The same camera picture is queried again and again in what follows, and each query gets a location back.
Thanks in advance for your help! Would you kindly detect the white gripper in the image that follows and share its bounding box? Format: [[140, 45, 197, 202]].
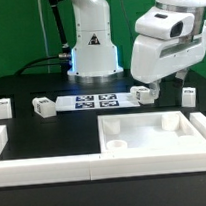
[[130, 7, 206, 100]]

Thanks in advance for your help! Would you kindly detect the white square tabletop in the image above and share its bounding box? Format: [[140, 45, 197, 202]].
[[97, 111, 206, 153]]

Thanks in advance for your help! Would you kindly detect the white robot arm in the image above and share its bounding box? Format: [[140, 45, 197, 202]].
[[68, 0, 206, 104]]

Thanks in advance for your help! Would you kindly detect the white marker base sheet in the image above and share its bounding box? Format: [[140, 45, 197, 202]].
[[56, 92, 139, 112]]

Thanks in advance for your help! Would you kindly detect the white U-shaped obstacle fence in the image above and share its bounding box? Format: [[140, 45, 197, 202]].
[[0, 112, 206, 187]]

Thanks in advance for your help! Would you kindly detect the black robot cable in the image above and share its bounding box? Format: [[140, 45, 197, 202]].
[[8, 0, 73, 77]]

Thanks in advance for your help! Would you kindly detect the white thin cable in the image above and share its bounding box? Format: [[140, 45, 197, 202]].
[[37, 0, 52, 75]]

